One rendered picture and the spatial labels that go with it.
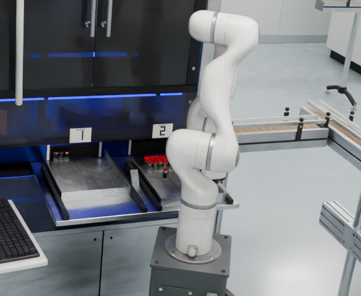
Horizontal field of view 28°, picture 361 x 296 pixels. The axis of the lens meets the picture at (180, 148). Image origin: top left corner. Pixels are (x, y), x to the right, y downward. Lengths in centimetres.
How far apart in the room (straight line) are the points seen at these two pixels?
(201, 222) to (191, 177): 16
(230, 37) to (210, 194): 50
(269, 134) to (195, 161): 110
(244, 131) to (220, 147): 106
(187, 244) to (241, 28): 72
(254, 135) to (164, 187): 64
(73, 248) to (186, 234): 83
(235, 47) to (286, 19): 626
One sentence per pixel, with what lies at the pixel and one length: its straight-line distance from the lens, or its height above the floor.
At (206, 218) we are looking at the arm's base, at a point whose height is 101.
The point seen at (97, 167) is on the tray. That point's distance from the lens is 295.
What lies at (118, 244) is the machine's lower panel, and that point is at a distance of 318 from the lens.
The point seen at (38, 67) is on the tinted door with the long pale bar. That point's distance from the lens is 276.
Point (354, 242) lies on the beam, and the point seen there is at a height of 50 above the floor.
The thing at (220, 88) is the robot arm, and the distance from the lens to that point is 229.
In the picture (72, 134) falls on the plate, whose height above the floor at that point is 103.
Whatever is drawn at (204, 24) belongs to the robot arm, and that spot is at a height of 160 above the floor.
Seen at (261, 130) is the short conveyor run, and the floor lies 93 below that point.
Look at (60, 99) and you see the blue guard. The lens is 281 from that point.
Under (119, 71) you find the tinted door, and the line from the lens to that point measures 285.
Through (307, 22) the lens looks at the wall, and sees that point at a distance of 870.
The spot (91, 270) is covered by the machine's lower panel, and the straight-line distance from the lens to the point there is 321.
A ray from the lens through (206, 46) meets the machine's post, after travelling 293.
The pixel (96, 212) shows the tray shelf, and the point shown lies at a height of 88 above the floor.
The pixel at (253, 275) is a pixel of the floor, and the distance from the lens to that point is 402.
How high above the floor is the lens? 216
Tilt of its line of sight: 24 degrees down
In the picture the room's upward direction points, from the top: 6 degrees clockwise
